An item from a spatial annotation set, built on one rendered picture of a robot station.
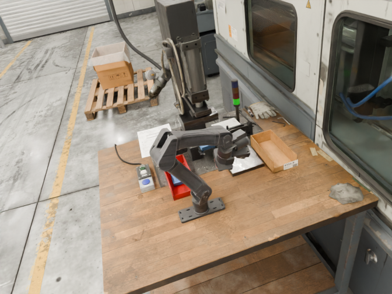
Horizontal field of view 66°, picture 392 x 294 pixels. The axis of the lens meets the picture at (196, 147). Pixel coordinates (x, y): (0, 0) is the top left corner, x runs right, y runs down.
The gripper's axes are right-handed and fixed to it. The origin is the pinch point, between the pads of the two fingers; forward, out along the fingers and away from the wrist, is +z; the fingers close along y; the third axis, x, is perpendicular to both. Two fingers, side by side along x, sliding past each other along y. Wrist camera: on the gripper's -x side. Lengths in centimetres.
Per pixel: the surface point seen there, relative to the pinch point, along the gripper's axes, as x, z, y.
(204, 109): 2.1, -5.0, 28.7
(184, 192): 18.3, 6.5, -6.3
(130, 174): 44, 23, 14
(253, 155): -19.6, 12.1, 8.2
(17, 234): 163, 144, 31
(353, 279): -66, 56, -57
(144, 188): 36.5, 13.0, 1.3
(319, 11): -56, -32, 53
